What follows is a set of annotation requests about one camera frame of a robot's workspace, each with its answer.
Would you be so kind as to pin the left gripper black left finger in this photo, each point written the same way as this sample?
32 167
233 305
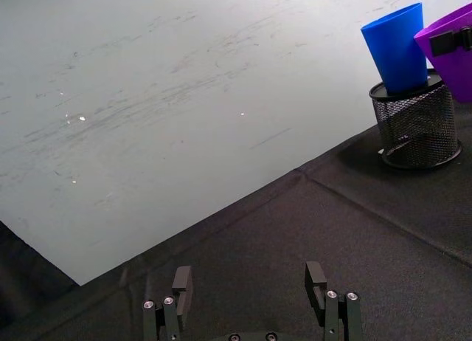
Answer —
183 289

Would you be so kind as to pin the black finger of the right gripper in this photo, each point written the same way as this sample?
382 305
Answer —
448 41

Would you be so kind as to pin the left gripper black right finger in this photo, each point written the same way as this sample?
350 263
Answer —
316 282

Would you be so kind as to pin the purple plastic cup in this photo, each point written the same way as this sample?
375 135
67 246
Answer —
453 73

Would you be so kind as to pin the blue plastic cup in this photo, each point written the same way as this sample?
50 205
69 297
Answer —
396 49

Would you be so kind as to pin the black table cloth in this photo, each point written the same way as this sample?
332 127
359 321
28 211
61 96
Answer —
280 237

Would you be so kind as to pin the plain pale wall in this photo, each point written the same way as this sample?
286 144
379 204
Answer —
147 97

